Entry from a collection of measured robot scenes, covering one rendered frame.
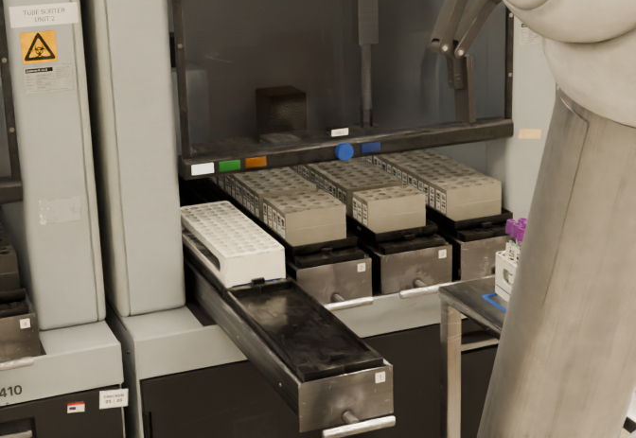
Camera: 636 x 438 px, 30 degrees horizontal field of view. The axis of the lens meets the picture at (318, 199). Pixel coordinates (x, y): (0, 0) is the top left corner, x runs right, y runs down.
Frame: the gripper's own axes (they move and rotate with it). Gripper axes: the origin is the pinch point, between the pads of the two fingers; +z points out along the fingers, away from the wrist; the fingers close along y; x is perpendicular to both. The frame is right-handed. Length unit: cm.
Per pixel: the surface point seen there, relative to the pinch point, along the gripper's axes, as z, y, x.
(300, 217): 30, 2, 74
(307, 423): 44, -17, 27
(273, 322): 38, -13, 49
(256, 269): 34, -11, 62
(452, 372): 51, 14, 45
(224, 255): 31, -15, 62
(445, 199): 32, 30, 74
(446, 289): 37, 13, 45
